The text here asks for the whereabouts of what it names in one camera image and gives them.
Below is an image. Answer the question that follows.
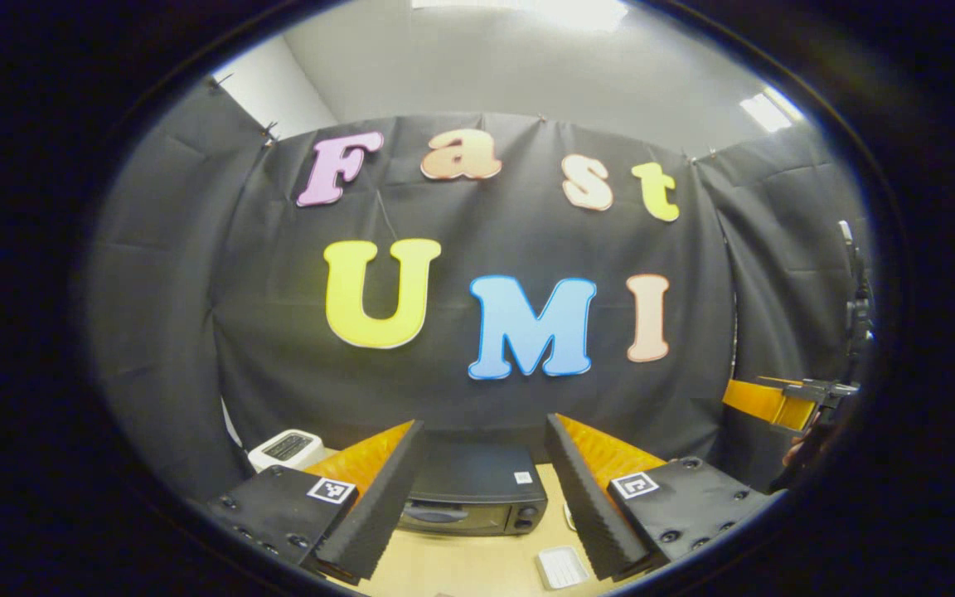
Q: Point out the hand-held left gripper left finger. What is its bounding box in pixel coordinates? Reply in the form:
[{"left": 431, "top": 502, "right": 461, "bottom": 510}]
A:
[{"left": 206, "top": 420, "right": 426, "bottom": 581}]

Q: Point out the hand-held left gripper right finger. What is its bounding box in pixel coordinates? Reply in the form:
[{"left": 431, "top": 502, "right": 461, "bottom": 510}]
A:
[{"left": 544, "top": 413, "right": 783, "bottom": 581}]

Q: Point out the black electric oven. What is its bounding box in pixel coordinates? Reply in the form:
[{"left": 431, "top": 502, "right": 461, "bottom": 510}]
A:
[{"left": 399, "top": 439, "right": 549, "bottom": 537}]

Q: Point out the small white ribbed tray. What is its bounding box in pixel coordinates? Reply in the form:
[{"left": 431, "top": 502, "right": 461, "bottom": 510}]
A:
[{"left": 536, "top": 545, "right": 591, "bottom": 591}]

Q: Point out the white toaster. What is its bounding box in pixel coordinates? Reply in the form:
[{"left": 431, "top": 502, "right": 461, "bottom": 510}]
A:
[{"left": 247, "top": 429, "right": 329, "bottom": 475}]

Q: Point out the small ceiling light panel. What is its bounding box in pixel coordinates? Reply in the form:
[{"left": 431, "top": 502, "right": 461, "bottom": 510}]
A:
[{"left": 739, "top": 85, "right": 807, "bottom": 133}]

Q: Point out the large ceiling light panel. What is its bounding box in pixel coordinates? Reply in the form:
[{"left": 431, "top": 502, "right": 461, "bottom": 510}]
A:
[{"left": 410, "top": 0, "right": 629, "bottom": 32}]

